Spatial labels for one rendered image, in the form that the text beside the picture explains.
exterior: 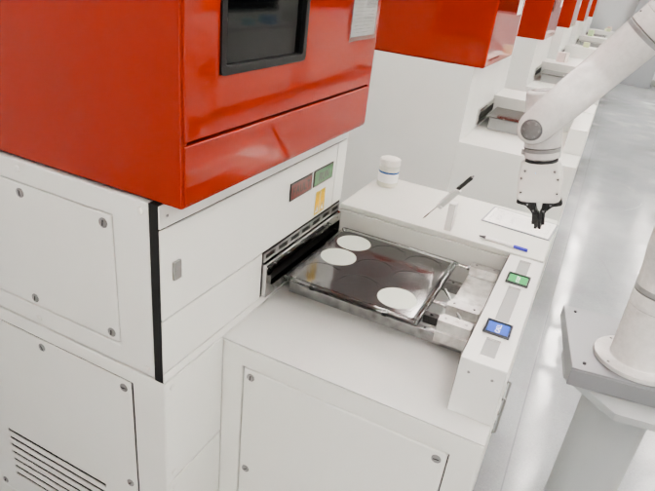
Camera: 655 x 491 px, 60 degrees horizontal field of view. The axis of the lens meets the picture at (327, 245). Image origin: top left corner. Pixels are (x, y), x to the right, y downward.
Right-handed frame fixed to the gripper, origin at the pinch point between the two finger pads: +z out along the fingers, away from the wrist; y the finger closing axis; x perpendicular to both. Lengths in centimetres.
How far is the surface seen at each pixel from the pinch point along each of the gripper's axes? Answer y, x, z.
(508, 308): -3.3, -19.6, 15.5
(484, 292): -12.4, -1.6, 21.4
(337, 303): -46, -24, 19
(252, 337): -57, -47, 18
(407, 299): -27.4, -21.0, 16.2
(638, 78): 44, 1224, 106
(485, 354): -4.1, -40.8, 15.4
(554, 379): 0, 101, 114
